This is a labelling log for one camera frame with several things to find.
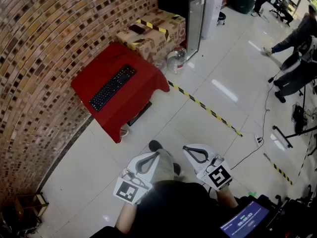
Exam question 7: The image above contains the tablet with blue screen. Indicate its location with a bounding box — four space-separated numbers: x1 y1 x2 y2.
219 200 270 238

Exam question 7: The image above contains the black office chair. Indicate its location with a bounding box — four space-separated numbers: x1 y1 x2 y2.
269 0 295 27

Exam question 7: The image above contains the black stand base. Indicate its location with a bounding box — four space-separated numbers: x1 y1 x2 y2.
272 122 317 149

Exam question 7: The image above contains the person's left forearm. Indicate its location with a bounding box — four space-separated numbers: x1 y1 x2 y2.
114 202 139 234

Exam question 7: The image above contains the black glass-door fridge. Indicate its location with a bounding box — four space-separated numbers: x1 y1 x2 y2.
156 0 208 61

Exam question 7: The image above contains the black keyboard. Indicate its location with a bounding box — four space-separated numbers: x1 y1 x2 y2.
88 63 137 113

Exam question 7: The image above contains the person's right forearm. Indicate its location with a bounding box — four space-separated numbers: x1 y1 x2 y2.
216 188 239 208

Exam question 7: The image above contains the black table base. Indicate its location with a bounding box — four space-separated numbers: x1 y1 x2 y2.
127 101 153 126

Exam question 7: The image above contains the dark flat object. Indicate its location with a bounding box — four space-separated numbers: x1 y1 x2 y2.
128 24 147 34

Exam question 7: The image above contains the small wooden stool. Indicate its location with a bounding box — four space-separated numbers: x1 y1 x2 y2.
13 191 50 224

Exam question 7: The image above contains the person's black shoe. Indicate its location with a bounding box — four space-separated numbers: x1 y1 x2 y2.
148 140 164 152

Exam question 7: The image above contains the large clear water jug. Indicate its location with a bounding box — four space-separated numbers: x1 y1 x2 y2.
166 46 187 75

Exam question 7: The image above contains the short yellow black floor tape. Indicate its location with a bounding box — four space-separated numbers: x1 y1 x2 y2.
263 152 294 186

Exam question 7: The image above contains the long yellow black floor tape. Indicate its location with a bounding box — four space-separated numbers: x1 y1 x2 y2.
167 80 243 137

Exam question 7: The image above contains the person's grey trouser leg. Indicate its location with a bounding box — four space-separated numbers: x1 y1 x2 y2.
153 148 177 183

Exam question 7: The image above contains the dark green round table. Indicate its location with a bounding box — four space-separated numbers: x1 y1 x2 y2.
227 0 256 14

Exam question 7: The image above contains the person's black shirt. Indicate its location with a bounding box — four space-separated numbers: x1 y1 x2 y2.
89 179 248 238

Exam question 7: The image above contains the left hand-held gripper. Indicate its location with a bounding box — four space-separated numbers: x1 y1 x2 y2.
112 151 161 206

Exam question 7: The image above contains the red tablecloth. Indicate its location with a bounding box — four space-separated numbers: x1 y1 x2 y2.
70 41 170 144

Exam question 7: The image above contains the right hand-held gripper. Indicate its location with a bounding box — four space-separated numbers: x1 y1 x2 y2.
182 144 233 192

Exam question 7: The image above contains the black floor cable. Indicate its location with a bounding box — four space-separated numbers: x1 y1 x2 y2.
230 68 283 170

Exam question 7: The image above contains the black tablet mount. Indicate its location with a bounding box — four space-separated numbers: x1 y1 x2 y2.
257 193 317 238

